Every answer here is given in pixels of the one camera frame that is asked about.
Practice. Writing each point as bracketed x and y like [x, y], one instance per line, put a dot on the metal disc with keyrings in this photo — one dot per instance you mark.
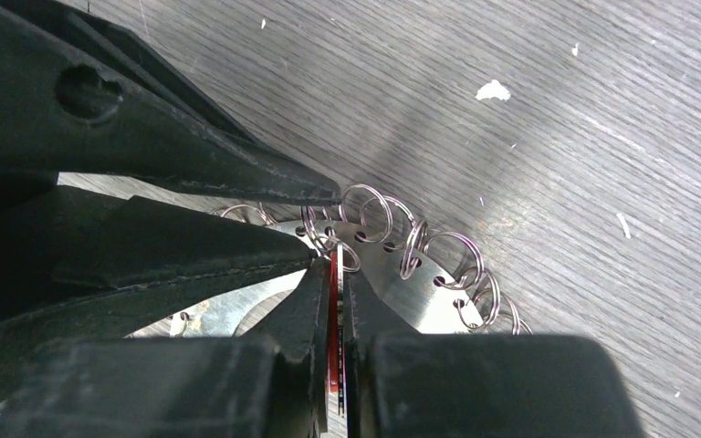
[437, 281]

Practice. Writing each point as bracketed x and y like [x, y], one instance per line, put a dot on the red headed key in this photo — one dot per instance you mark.
[336, 372]

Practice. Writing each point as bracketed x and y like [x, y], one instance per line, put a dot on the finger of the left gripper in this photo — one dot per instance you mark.
[81, 265]
[81, 94]

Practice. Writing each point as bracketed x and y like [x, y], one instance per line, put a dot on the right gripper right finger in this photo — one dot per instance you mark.
[402, 383]

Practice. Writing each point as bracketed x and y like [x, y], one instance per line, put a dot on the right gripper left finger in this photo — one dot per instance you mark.
[266, 383]

